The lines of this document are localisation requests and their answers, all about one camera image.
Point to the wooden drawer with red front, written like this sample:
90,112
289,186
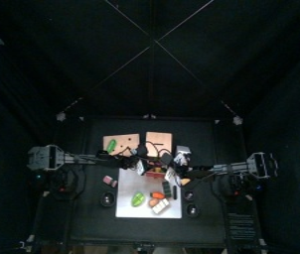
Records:
155,174

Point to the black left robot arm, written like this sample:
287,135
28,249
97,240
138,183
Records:
68,158

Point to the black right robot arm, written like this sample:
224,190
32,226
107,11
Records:
238,168

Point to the orange yellow toy food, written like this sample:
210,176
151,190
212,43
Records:
185,181

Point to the small black bowl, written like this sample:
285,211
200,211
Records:
107,199
192,210
189,195

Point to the wooden board with holes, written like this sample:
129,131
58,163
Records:
126,140

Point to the pink white toy block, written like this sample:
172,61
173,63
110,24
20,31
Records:
110,181

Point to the thin black stick toy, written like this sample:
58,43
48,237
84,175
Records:
174,192

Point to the white rectangular mat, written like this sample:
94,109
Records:
134,185

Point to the black rectangular toy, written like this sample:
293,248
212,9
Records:
166,189

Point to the plain wooden board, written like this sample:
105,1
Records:
159,139

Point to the orange toy carrot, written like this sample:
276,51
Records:
157,195

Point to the green toy vegetable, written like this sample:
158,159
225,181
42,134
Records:
137,199

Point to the white striped toy block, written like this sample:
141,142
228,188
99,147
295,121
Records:
161,207

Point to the beige toy egg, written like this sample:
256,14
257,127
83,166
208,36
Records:
153,202

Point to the white text label sticker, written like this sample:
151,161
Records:
241,228

